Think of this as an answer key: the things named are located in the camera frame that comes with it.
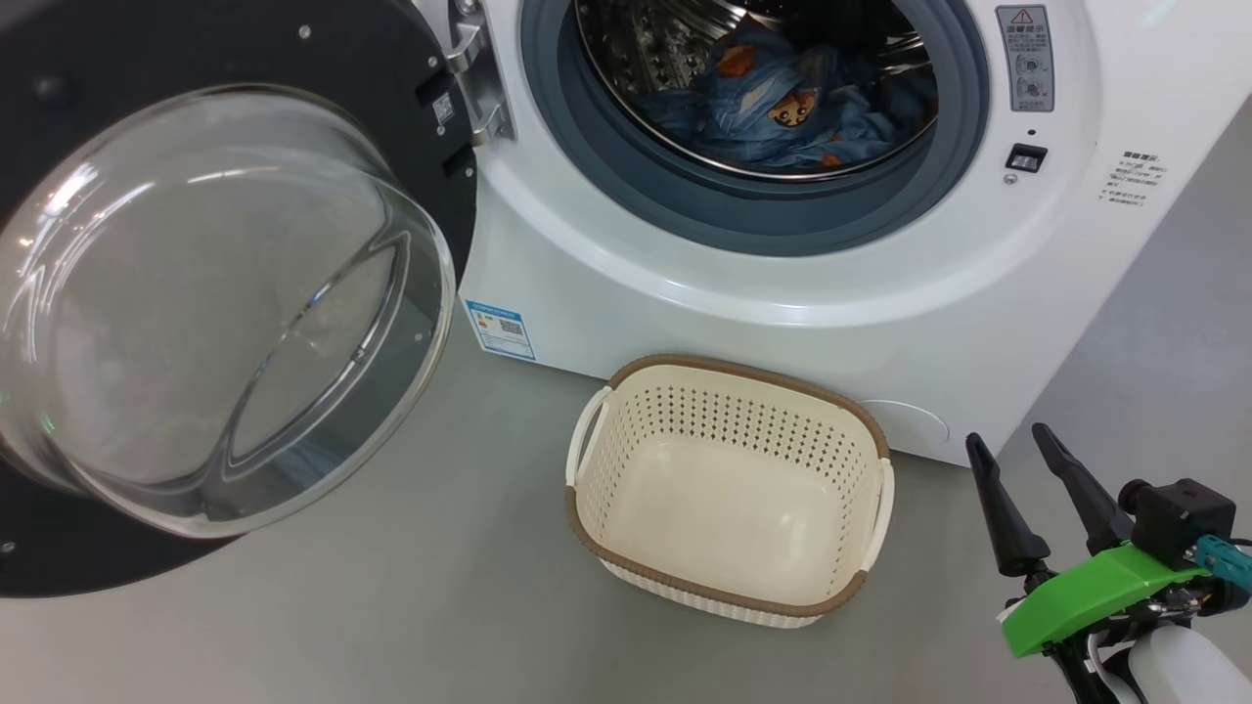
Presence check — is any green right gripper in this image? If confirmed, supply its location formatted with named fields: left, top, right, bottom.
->
left=964, top=421, right=1210, bottom=704

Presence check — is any black round glass washer door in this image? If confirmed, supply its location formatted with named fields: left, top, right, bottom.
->
left=0, top=0, right=481, bottom=600

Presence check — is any white front-load washing machine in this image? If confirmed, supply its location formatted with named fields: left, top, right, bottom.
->
left=411, top=0, right=1252, bottom=469

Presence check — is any stainless steel washing machine drum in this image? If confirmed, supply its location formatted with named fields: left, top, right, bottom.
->
left=573, top=0, right=941, bottom=185

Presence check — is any metal door hinge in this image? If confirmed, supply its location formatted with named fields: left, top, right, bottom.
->
left=444, top=0, right=517, bottom=149

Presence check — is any round white filter cover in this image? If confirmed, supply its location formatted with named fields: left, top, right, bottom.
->
left=860, top=398, right=953, bottom=457

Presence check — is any cream perforated laundry basket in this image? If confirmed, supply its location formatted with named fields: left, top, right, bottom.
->
left=563, top=353, right=897, bottom=630

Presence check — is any grey warning label sticker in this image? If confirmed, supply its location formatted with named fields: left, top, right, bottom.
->
left=995, top=4, right=1056, bottom=114

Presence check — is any blue energy label sticker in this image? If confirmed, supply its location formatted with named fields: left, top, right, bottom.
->
left=464, top=297, right=538, bottom=363

